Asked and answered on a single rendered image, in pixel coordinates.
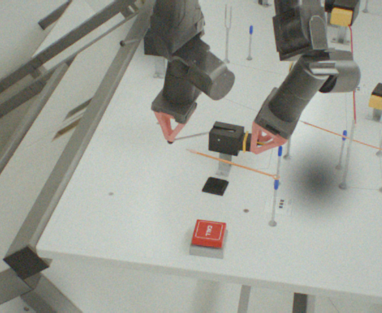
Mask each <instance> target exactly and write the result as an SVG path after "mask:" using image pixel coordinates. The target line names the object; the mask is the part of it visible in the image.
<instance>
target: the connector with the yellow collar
mask: <svg viewBox="0 0 382 313"><path fill-rule="evenodd" d="M245 134H246V133H245V132H243V134H242V136H241V138H240V140H239V151H243V141H244V137H245ZM251 135H252V133H248V136H247V139H246V149H245V151H247V152H250V143H251Z"/></svg>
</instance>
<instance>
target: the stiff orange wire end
mask: <svg viewBox="0 0 382 313"><path fill-rule="evenodd" d="M186 150H187V151H190V152H191V153H194V154H199V155H202V156H205V157H209V158H213V159H216V160H219V161H222V162H226V163H228V164H232V165H236V166H239V167H242V168H244V169H246V170H250V171H254V172H256V173H261V174H263V175H268V176H270V177H272V178H273V179H275V180H278V179H280V176H279V175H278V177H277V178H275V177H274V176H276V175H277V174H274V175H271V174H269V173H265V172H262V171H258V170H254V169H252V168H249V167H247V166H243V165H240V164H237V163H234V162H230V161H227V160H223V159H221V158H216V157H214V156H211V155H206V154H203V153H199V152H197V151H195V150H189V149H186Z"/></svg>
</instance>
